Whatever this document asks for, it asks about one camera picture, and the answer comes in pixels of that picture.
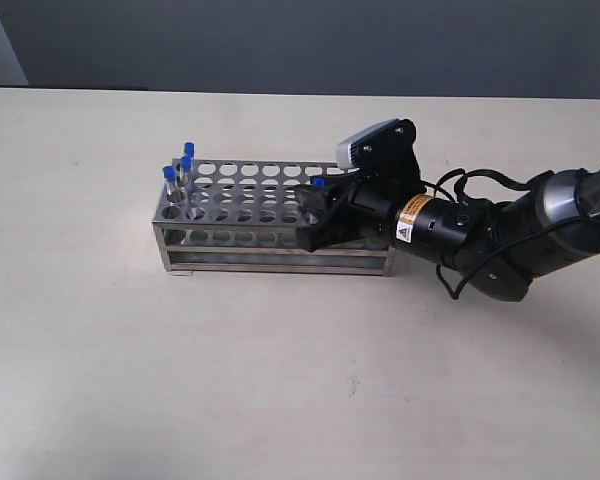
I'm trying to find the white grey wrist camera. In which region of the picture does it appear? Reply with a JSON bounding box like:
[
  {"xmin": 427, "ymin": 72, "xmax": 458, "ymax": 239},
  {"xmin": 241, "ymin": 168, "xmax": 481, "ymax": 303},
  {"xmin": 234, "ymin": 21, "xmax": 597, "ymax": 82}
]
[{"xmin": 335, "ymin": 118, "xmax": 399, "ymax": 170}]

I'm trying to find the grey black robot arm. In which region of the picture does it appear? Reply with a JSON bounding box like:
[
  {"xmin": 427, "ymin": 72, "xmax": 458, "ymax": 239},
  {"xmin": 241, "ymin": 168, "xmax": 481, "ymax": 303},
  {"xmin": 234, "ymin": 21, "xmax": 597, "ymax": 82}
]
[{"xmin": 294, "ymin": 119, "xmax": 600, "ymax": 302}]

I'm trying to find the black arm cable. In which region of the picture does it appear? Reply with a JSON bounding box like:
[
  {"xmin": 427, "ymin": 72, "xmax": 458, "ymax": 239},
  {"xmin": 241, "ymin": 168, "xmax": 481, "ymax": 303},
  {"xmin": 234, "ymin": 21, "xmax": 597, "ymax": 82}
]
[{"xmin": 422, "ymin": 167, "xmax": 596, "ymax": 301}]

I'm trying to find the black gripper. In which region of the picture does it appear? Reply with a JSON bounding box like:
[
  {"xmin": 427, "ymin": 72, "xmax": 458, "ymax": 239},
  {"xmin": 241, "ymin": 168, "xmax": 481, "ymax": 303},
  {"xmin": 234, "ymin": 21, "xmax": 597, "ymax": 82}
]
[{"xmin": 293, "ymin": 119, "xmax": 530, "ymax": 302}]

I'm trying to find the stainless steel test tube rack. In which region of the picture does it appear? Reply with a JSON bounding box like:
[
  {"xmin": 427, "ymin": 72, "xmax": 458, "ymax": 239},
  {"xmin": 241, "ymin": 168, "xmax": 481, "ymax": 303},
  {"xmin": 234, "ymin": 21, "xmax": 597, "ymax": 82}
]
[{"xmin": 152, "ymin": 159, "xmax": 395, "ymax": 276}]

